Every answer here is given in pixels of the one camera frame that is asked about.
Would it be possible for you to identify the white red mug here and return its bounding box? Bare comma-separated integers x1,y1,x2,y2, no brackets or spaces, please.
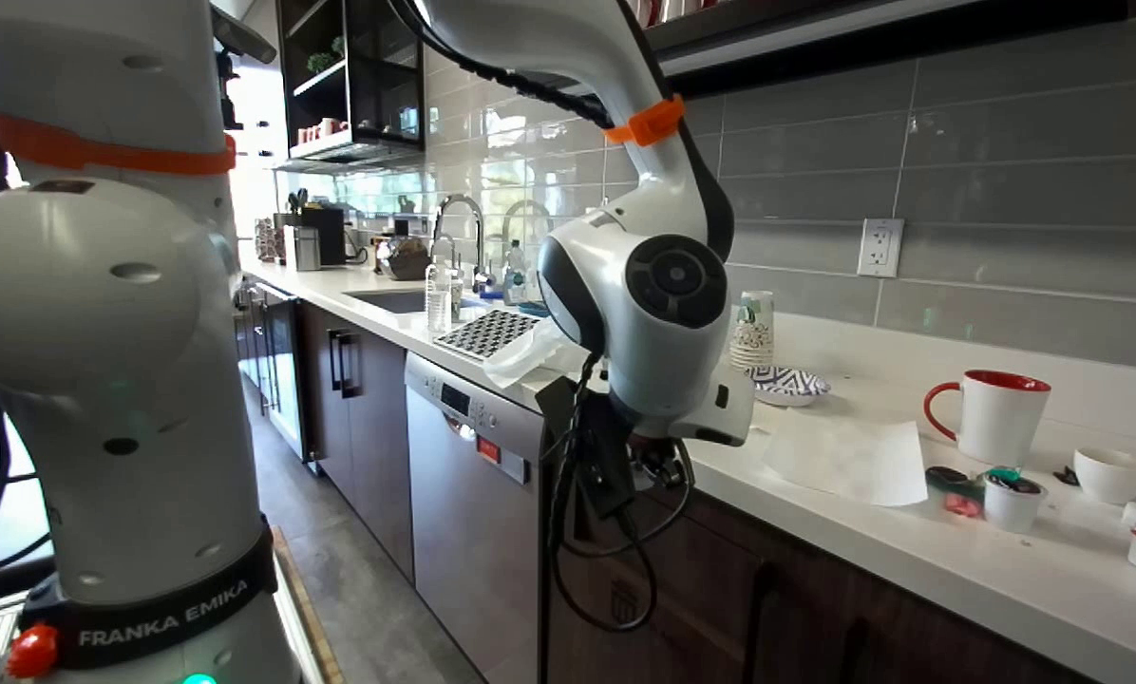
925,370,1054,464

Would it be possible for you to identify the black white checkerboard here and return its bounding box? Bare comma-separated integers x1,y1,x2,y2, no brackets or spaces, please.
441,309,536,359

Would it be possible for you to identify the dark wood cabinet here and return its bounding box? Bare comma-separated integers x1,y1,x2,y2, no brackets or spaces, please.
542,456,1089,684

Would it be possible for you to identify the white wall outlet middle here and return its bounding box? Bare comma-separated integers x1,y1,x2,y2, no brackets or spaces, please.
855,218,906,279

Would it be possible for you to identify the stainless dishwasher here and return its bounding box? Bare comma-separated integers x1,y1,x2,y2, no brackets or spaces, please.
406,359,542,684

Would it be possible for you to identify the kitchen faucet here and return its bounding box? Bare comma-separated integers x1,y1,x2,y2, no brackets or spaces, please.
433,195,485,279

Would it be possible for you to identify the small white cup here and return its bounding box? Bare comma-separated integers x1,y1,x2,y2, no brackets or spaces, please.
1073,450,1136,507

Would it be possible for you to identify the white pod green lid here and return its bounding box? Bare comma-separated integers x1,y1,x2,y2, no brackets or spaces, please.
984,466,1044,532

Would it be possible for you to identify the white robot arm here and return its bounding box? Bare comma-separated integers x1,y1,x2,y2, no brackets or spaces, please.
0,0,754,684

